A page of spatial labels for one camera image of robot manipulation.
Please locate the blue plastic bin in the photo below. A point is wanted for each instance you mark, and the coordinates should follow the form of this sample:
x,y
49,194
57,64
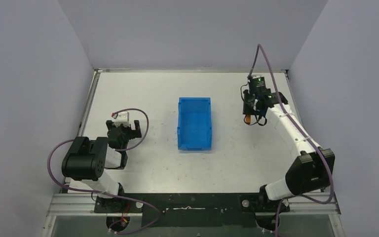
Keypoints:
x,y
194,130

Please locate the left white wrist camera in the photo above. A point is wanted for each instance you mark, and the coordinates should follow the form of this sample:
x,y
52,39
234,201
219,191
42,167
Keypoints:
x,y
120,118

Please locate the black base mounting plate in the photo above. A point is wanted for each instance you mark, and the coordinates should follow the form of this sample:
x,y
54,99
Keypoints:
x,y
247,210

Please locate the aluminium frame rail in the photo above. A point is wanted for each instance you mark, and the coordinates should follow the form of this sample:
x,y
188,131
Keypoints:
x,y
81,204

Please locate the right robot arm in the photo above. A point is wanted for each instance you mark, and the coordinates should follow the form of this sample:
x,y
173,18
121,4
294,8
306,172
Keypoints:
x,y
312,165

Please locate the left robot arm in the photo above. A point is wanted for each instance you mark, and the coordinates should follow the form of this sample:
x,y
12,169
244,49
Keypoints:
x,y
89,160

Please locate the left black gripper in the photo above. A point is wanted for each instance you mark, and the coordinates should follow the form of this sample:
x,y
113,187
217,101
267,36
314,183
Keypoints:
x,y
123,128

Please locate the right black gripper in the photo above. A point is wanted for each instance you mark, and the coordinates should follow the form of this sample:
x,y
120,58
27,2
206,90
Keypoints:
x,y
247,110

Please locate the orange handled screwdriver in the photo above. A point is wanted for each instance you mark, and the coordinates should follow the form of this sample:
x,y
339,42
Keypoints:
x,y
247,119

